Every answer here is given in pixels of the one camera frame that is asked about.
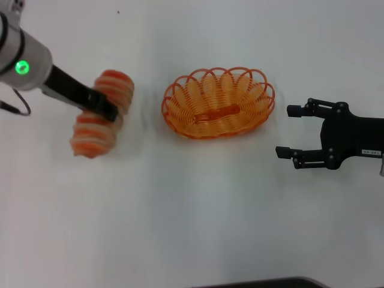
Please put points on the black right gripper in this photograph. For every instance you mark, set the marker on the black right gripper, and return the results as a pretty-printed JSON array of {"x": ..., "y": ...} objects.
[{"x": 351, "y": 136}]

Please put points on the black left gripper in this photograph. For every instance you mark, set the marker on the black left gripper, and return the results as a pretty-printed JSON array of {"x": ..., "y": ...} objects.
[{"x": 66, "y": 85}]

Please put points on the orange striped bread loaf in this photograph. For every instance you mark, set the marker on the orange striped bread loaf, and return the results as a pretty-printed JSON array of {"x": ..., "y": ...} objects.
[{"x": 103, "y": 120}]

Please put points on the orange woven plastic basket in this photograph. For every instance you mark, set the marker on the orange woven plastic basket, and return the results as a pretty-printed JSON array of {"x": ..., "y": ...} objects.
[{"x": 219, "y": 111}]

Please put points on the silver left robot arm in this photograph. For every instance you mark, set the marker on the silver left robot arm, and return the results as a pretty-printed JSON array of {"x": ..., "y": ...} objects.
[{"x": 21, "y": 54}]

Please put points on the black robot torso edge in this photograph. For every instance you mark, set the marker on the black robot torso edge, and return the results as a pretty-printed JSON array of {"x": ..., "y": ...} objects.
[{"x": 258, "y": 283}]

